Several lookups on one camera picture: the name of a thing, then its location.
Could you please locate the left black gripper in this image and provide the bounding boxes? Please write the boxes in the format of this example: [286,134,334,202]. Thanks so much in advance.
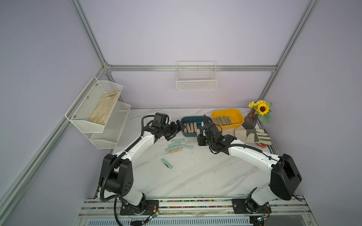
[161,120,185,142]

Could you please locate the dark teal storage box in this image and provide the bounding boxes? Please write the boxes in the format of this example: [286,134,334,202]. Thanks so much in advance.
[181,115,203,137]

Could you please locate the yellow storage box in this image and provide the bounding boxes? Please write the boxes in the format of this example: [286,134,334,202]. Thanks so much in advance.
[212,109,244,130]

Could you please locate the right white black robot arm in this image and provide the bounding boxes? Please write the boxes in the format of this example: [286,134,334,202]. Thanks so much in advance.
[197,115,302,213]

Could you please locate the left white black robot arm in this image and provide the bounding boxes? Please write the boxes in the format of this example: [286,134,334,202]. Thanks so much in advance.
[99,112,185,206]

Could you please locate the mint knife top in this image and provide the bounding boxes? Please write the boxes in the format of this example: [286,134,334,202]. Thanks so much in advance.
[171,138,185,142]

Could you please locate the mint knife upper middle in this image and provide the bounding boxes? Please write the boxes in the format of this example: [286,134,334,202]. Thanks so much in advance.
[168,142,182,147]

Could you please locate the mint knife short middle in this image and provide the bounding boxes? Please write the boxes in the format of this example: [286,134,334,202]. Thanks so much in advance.
[180,144,194,150]

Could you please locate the mint knife lower middle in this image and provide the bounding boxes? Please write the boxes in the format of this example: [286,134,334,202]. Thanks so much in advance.
[165,145,180,152]

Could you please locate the mint knife far left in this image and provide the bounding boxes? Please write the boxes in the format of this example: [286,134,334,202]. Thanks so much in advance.
[161,158,173,169]

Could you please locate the purple glass vase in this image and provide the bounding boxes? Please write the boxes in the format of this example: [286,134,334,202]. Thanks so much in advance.
[242,109,258,129]

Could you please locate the white green work glove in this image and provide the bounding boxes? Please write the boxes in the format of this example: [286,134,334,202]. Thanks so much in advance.
[234,128,272,147]

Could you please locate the yellow sunflower bouquet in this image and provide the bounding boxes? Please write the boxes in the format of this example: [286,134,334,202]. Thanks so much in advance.
[248,100,272,126]

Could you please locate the beige cloth in shelf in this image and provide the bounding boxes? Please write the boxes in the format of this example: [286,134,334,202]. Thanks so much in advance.
[88,91,120,126]

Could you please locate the white mesh two-tier shelf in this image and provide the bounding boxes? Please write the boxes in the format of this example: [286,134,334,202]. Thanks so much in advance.
[65,77,131,149]

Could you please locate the white wire wall basket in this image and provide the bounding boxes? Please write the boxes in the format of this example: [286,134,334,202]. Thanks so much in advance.
[176,61,218,91]

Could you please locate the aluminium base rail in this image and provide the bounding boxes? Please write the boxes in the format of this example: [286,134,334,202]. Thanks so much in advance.
[78,196,312,218]

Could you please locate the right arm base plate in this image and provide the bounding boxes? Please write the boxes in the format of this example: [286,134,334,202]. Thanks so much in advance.
[232,199,272,214]

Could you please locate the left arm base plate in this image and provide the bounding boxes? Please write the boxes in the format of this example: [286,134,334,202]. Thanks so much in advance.
[119,200,159,216]

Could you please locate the aluminium frame struts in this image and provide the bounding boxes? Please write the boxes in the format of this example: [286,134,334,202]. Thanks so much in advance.
[1,1,319,224]

